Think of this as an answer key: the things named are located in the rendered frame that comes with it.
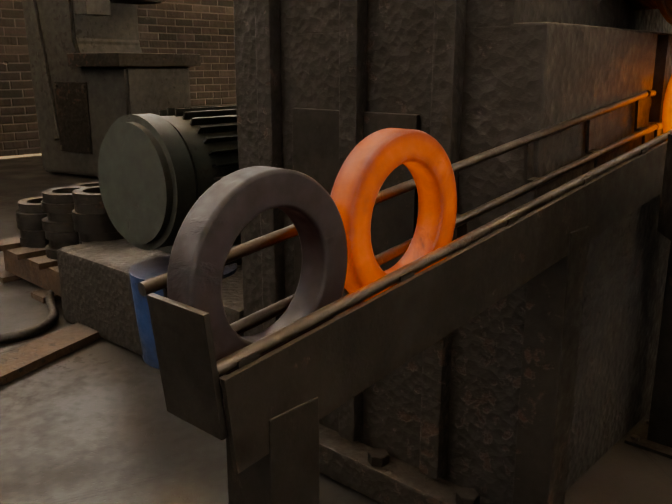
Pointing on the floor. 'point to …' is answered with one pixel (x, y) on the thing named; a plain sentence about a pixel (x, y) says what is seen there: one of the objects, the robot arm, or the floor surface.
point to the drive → (148, 211)
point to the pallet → (54, 234)
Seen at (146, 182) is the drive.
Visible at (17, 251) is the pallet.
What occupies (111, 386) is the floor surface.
